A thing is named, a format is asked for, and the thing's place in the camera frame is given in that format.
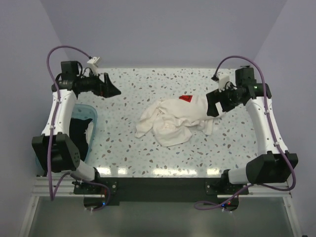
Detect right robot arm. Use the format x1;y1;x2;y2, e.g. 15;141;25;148
206;67;298;194

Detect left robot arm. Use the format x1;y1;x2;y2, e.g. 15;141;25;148
32;57;121;194

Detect black clothes in basket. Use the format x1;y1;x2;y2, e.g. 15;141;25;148
69;118;92;161

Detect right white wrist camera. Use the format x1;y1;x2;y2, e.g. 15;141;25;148
211;74;230;92

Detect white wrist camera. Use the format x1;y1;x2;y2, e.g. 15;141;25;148
87;57;101;75
211;74;230;92

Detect white t-shirt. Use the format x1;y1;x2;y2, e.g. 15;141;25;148
135;95;225;147

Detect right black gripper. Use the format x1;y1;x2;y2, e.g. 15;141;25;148
206;83;242;117

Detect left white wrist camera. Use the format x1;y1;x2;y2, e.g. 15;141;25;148
87;57;101;75

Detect aluminium frame rail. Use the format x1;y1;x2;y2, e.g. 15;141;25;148
32;177;292;198

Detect blue plastic basket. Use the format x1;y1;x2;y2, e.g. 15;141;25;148
32;104;97;173

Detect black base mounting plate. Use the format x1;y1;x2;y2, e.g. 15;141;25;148
72;177;249;207

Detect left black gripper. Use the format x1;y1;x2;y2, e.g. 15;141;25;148
78;69;122;98

